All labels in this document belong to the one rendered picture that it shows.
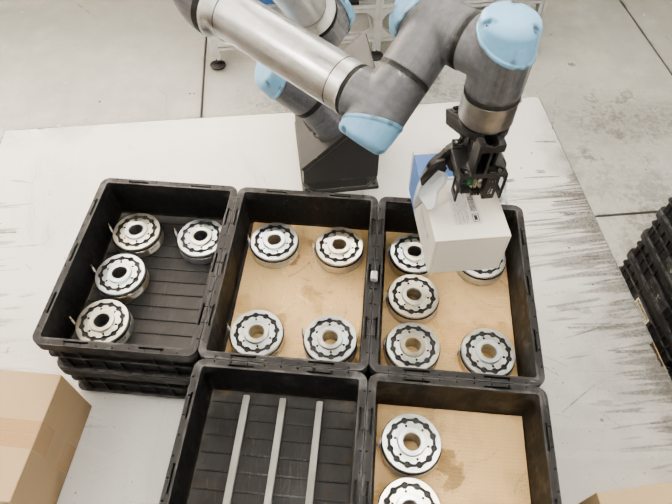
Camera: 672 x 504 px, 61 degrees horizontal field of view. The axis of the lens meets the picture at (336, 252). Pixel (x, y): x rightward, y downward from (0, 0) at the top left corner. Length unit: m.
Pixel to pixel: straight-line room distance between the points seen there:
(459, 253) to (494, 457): 0.37
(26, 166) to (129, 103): 1.32
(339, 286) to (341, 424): 0.29
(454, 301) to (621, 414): 0.41
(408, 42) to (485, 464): 0.70
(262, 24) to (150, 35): 2.64
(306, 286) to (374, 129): 0.52
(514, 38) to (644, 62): 2.83
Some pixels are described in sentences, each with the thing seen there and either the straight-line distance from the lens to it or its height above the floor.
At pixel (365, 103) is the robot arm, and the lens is 0.75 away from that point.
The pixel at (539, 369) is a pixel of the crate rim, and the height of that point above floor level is 0.93.
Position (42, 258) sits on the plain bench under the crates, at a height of 0.70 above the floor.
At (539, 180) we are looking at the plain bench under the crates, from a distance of 1.64.
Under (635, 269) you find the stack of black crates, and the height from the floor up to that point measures 0.25.
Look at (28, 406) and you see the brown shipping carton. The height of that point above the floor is 0.86.
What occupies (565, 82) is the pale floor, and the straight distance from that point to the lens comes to 3.21.
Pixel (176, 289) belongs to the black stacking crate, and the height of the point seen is 0.83.
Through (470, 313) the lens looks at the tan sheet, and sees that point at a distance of 1.18.
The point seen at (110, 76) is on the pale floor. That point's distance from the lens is 3.25.
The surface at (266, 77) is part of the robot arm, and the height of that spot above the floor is 1.05.
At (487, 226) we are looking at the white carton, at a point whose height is 1.14.
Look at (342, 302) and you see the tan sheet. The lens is 1.16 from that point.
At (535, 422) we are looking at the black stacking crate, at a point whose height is 0.90.
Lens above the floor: 1.83
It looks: 54 degrees down
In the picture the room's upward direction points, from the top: straight up
